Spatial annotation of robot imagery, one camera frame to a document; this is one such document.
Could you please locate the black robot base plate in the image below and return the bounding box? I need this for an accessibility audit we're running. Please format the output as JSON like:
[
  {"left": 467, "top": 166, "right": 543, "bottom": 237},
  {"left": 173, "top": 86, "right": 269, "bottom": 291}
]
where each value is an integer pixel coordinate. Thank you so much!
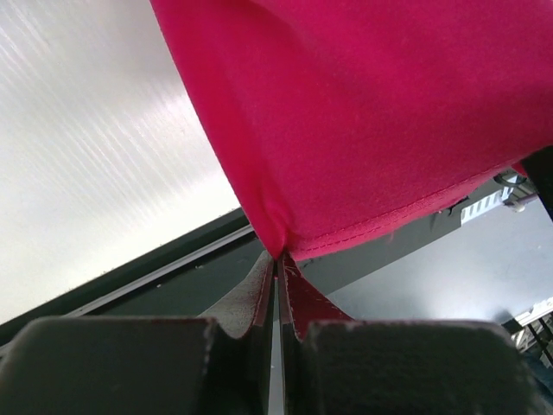
[{"left": 0, "top": 172, "right": 519, "bottom": 347}]

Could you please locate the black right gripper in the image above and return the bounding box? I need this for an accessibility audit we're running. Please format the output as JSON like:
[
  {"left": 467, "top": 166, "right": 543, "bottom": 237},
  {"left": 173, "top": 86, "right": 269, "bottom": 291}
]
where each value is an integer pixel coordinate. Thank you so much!
[{"left": 522, "top": 146, "right": 553, "bottom": 219}]

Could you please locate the right white cable duct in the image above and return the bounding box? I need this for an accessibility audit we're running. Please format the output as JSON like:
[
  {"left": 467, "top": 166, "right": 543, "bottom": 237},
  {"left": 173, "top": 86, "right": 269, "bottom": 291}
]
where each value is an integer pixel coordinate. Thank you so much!
[{"left": 461, "top": 188, "right": 512, "bottom": 226}]

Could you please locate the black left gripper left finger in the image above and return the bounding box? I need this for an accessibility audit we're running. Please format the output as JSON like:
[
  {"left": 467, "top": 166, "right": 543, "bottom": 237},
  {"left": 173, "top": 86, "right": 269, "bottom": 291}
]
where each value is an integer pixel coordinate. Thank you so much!
[{"left": 202, "top": 252, "right": 275, "bottom": 414}]

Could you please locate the pink t shirt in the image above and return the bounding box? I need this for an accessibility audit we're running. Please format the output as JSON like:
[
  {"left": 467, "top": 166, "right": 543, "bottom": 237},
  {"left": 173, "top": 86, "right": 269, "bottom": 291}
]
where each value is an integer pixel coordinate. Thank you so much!
[{"left": 152, "top": 1, "right": 552, "bottom": 260}]

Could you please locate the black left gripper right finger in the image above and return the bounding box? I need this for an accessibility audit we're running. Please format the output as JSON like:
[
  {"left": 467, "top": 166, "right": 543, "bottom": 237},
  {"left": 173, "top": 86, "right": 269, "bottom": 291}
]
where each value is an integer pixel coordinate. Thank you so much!
[{"left": 276, "top": 252, "right": 352, "bottom": 414}]

